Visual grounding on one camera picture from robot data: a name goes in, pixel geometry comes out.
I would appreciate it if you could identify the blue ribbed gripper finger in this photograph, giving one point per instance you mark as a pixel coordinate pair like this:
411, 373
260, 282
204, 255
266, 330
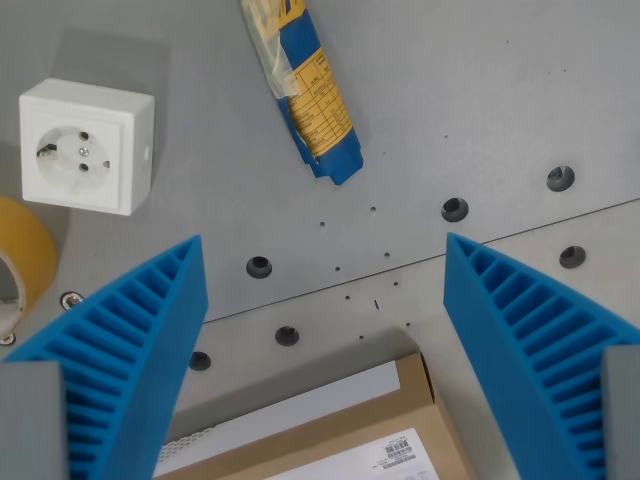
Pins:
150, 320
500, 310

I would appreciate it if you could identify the blue and yellow bag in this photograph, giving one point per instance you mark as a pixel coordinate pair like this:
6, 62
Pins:
314, 95

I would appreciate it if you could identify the grey plastic hole grommet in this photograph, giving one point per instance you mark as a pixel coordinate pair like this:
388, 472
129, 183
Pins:
199, 361
560, 179
572, 256
259, 266
287, 335
455, 209

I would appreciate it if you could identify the silver table screw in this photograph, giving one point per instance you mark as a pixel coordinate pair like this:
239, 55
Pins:
6, 339
70, 299

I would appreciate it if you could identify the yellow adhesive tape roll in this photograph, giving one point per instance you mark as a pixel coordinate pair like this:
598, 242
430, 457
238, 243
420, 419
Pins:
27, 250

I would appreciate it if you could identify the white electrical socket box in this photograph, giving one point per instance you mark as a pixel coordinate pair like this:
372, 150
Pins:
82, 145

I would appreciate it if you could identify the white shipping label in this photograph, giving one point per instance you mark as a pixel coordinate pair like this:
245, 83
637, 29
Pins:
380, 457

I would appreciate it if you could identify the brown cardboard box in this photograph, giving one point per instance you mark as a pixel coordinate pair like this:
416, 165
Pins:
320, 430

